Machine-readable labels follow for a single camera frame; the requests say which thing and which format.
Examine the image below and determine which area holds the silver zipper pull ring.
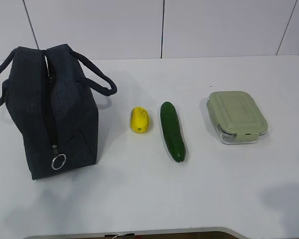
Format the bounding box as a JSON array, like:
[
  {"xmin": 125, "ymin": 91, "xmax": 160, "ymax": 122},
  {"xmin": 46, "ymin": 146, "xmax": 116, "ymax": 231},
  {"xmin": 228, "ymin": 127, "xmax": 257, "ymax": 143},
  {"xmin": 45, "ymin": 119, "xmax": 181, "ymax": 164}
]
[{"xmin": 51, "ymin": 144, "xmax": 67, "ymax": 171}]

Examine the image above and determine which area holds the yellow lemon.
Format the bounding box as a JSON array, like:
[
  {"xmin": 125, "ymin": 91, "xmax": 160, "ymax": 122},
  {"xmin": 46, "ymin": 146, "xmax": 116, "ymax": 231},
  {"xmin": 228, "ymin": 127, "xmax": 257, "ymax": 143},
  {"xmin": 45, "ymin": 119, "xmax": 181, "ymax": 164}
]
[{"xmin": 130, "ymin": 107, "xmax": 150, "ymax": 133}]

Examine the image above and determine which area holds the dark navy lunch bag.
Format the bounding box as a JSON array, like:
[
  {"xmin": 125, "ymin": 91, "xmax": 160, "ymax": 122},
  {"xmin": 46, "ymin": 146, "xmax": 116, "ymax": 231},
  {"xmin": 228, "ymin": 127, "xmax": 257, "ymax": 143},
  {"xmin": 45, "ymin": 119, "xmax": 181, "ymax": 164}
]
[{"xmin": 0, "ymin": 44, "xmax": 117, "ymax": 180}]

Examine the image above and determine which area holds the glass container with green lid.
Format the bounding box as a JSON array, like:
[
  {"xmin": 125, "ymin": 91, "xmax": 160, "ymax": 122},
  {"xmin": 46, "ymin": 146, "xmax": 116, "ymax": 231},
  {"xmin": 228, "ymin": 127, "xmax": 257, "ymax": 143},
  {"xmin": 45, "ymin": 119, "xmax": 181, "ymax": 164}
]
[{"xmin": 206, "ymin": 91, "xmax": 268, "ymax": 144}]

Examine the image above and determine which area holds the green cucumber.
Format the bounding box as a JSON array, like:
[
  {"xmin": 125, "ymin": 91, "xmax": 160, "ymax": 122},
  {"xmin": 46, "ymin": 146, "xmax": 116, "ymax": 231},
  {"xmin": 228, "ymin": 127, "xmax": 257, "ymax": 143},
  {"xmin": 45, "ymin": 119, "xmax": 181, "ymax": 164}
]
[{"xmin": 160, "ymin": 102, "xmax": 186, "ymax": 163}]

